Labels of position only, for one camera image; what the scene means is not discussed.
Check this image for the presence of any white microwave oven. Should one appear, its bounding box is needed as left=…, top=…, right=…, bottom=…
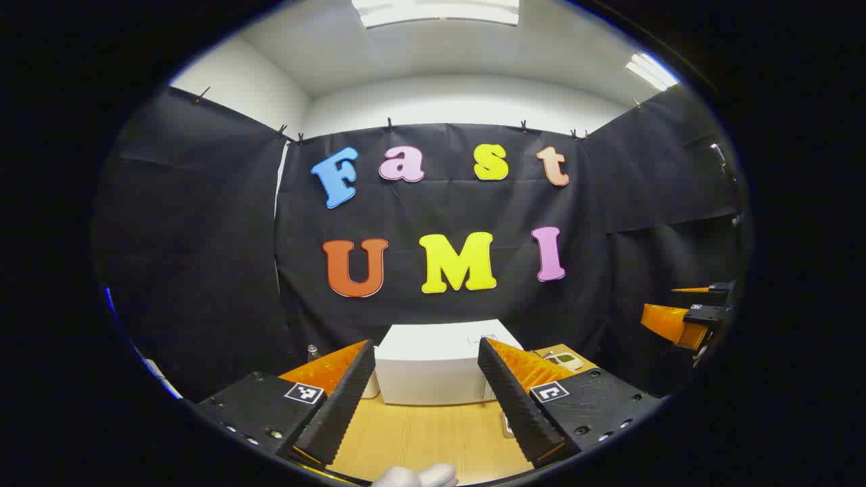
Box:
left=374, top=319, right=525, bottom=407

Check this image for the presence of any black backdrop cloth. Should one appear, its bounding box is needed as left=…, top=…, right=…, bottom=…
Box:
left=91, top=85, right=745, bottom=403

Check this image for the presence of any ceiling light panel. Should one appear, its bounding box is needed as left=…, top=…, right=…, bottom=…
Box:
left=352, top=0, right=520, bottom=29
left=625, top=53, right=679, bottom=92

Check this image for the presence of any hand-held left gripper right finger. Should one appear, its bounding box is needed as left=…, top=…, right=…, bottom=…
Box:
left=477, top=337, right=667, bottom=469

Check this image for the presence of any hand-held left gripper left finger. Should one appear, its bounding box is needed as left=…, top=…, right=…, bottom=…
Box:
left=196, top=338, right=377, bottom=467

